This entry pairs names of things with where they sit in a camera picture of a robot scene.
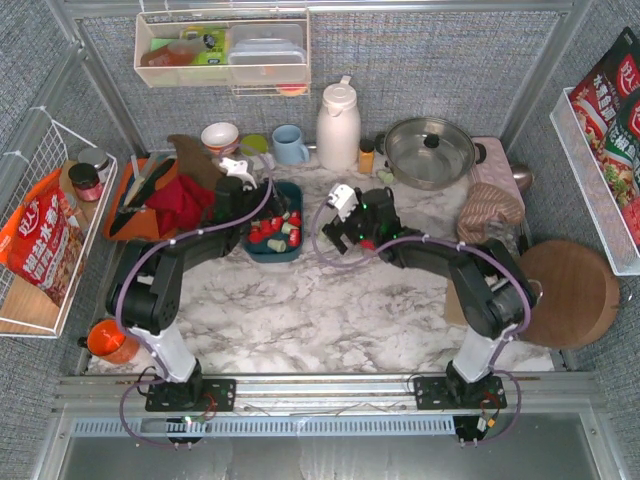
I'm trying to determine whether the teal storage basket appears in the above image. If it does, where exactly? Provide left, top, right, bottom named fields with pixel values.
left=243, top=181, right=304, bottom=264

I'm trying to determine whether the striped pink cloth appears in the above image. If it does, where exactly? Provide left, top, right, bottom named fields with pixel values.
left=456, top=183, right=525, bottom=256

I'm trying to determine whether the brown cardboard square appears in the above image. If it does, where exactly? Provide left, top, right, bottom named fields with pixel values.
left=444, top=281, right=468, bottom=328
left=463, top=233, right=483, bottom=244

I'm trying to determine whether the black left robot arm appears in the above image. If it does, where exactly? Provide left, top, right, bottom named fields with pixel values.
left=106, top=178, right=282, bottom=388

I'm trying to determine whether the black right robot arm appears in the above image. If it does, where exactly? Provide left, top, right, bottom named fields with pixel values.
left=312, top=184, right=537, bottom=402

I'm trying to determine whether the red coffee capsule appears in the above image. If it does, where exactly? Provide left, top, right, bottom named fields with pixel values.
left=259, top=220, right=275, bottom=237
left=288, top=228, right=301, bottom=248

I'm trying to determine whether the green coffee capsule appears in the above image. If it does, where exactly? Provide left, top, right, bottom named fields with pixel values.
left=281, top=222, right=297, bottom=235
left=377, top=170, right=395, bottom=185
left=267, top=239, right=287, bottom=253

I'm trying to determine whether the right white mesh basket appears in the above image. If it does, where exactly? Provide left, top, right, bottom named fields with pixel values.
left=549, top=87, right=639, bottom=277

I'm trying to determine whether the red cloth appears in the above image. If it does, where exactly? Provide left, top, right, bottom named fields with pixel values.
left=145, top=174, right=215, bottom=236

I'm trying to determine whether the brown cloth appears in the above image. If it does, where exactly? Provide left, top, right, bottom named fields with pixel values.
left=167, top=134, right=224, bottom=191

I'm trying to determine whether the green lid white cup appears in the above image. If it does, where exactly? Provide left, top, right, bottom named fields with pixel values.
left=240, top=134, right=275, bottom=168

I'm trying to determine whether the white orange striped bowl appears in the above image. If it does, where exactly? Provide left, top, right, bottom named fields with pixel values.
left=200, top=122, right=239, bottom=155

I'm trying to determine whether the orange spice bottle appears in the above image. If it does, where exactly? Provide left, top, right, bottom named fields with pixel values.
left=358, top=139, right=375, bottom=174

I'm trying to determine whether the black knife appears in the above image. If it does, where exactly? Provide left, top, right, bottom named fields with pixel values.
left=106, top=157, right=176, bottom=239

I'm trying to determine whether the steel pot with lid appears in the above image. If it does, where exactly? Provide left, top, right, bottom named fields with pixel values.
left=375, top=117, right=487, bottom=191

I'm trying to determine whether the light blue mug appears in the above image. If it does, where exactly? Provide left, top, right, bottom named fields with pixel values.
left=272, top=125, right=310, bottom=166

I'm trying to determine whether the orange tray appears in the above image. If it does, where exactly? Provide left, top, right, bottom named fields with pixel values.
left=103, top=155, right=178, bottom=241

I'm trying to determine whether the white thermos jug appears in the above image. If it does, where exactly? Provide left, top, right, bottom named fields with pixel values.
left=316, top=75, right=361, bottom=171

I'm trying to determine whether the pink egg tray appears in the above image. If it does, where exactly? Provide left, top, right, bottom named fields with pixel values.
left=471, top=137, right=524, bottom=205

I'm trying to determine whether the dark lid jar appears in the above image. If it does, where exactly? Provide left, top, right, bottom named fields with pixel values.
left=68, top=163, right=103, bottom=202

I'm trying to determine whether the clear plastic food container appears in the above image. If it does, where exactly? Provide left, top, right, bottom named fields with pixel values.
left=227, top=23, right=307, bottom=85

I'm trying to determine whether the steel ladle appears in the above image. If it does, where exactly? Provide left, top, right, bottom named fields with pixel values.
left=510, top=163, right=535, bottom=194

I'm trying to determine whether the green snack packet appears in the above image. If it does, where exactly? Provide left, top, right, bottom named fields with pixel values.
left=180, top=26, right=228, bottom=65

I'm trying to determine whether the orange cup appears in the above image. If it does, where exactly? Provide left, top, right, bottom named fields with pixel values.
left=86, top=319, right=139, bottom=365

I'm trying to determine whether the orange seasoning bag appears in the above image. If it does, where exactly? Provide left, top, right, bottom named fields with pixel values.
left=1, top=169, right=84, bottom=306

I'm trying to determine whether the round wooden cutting board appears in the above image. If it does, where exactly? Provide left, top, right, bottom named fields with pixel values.
left=518, top=240, right=620, bottom=349

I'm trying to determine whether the red seasoning packet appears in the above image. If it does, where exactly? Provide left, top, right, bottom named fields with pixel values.
left=569, top=27, right=639, bottom=244

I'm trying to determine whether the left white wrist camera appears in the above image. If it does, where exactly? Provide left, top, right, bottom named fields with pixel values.
left=219, top=157, right=257, bottom=190

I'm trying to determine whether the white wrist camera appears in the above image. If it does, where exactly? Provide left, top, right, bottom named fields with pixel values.
left=327, top=184, right=359, bottom=222
left=219, top=157, right=257, bottom=190

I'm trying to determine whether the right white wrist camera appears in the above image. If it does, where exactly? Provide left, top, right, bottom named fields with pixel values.
left=327, top=184, right=359, bottom=222

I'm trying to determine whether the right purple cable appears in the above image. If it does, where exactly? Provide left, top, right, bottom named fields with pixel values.
left=311, top=194, right=534, bottom=446

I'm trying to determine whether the purple cable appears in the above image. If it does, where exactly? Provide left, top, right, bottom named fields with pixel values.
left=311, top=194, right=534, bottom=446
left=113, top=141, right=275, bottom=448

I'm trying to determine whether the white wall basket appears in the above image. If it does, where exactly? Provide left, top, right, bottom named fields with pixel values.
left=134, top=8, right=311, bottom=95

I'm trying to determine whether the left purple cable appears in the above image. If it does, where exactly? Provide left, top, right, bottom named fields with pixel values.
left=113, top=141, right=275, bottom=448

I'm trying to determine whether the aluminium front rail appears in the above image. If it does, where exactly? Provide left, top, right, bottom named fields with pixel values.
left=52, top=372, right=606, bottom=417

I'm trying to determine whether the left white wire basket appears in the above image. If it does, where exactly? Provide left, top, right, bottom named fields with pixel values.
left=1, top=118, right=118, bottom=339

